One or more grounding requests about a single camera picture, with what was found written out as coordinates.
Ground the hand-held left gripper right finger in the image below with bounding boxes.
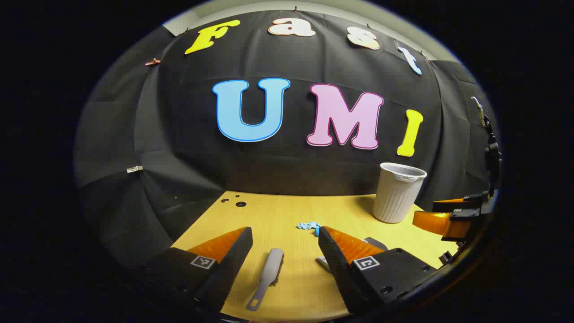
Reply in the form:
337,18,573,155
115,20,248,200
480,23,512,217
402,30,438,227
317,226,439,315

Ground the black backdrop cloth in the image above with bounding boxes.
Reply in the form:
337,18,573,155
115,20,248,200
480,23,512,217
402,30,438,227
74,9,500,270

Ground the grey ribbed garbage bin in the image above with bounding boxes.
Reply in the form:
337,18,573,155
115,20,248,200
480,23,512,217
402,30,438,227
372,162,428,224

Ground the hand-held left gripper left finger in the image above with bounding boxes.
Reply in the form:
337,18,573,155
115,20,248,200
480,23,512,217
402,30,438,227
141,227,254,317

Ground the wooden desktop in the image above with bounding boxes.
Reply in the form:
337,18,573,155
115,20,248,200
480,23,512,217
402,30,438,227
170,191,460,323

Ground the small grey broom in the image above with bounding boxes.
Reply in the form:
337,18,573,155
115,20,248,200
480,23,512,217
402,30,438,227
246,248,285,312

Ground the grey dustpan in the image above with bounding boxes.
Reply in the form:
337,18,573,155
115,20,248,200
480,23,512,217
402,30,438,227
316,237,389,272

